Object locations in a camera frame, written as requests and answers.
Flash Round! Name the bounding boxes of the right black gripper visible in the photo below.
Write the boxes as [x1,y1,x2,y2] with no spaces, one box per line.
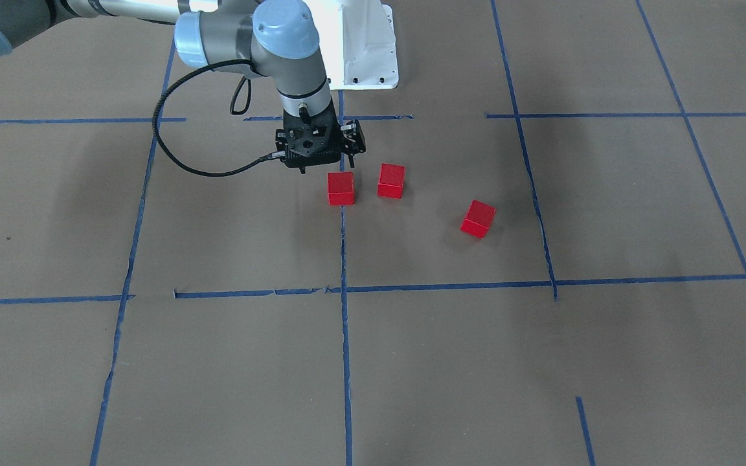
[275,107,367,175]

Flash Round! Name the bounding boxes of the red block from side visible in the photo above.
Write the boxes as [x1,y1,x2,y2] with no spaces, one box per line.
[328,172,356,206]

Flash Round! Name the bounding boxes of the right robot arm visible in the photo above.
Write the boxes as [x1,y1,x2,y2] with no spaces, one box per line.
[0,1,367,177]

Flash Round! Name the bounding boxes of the red block middle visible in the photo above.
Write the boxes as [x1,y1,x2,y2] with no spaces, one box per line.
[377,163,406,199]

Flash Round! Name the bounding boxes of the red block tilted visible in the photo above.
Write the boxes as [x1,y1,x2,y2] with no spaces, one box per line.
[460,199,497,239]

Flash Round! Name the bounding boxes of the white camera mast base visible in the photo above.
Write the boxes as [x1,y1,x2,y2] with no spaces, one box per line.
[307,1,400,91]

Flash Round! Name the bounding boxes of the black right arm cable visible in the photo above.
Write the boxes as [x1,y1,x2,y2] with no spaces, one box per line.
[153,60,286,177]

